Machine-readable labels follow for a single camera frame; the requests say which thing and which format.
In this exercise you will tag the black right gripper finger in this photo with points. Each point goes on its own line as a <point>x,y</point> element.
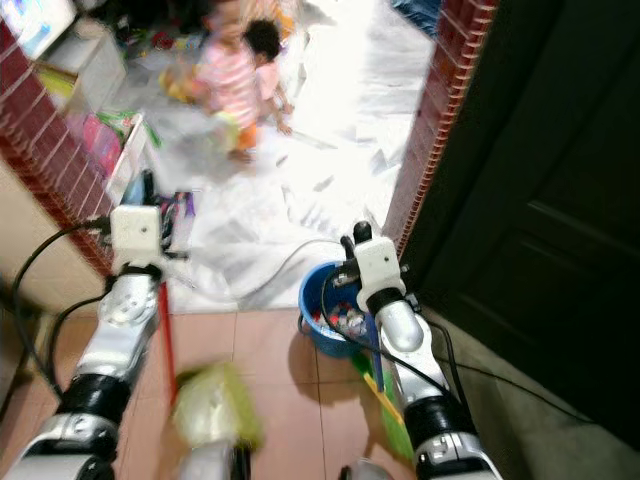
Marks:
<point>362,232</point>
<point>345,248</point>

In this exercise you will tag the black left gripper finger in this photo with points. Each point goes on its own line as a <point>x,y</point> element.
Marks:
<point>145,188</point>

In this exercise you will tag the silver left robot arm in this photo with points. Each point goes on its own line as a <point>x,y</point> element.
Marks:
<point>115,340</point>

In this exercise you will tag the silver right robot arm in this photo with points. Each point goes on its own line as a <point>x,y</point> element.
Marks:
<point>420,370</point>

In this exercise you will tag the white plastic rack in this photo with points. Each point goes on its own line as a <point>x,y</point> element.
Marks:
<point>130,160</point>

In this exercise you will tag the blue plastic bucket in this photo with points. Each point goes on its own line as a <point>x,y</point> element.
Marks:
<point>315,300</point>

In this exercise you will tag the small purple item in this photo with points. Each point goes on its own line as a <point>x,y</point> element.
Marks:
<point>186,218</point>

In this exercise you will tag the yellow plush toy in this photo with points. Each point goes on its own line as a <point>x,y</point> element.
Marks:
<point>180,85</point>

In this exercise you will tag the child in striped shirt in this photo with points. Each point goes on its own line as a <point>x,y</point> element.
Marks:
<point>228,85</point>

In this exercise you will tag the child in pink shirt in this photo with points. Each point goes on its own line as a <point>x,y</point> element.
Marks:
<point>272,85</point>

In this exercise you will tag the dark wooden door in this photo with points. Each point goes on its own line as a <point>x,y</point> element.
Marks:
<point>550,200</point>

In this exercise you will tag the grey robot right leg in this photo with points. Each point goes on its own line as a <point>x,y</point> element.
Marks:
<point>365,471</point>

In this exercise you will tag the grey robot leg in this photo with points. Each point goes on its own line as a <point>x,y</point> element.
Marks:
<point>365,471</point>
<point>215,462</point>

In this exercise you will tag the grey robot left leg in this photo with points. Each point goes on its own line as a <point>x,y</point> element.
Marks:
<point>215,462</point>

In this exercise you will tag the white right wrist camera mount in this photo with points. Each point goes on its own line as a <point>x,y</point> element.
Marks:
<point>380,268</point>

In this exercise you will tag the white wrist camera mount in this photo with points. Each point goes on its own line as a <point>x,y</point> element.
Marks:
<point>380,268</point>
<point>137,236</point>

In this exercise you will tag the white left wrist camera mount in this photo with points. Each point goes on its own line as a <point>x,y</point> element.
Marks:
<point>137,236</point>

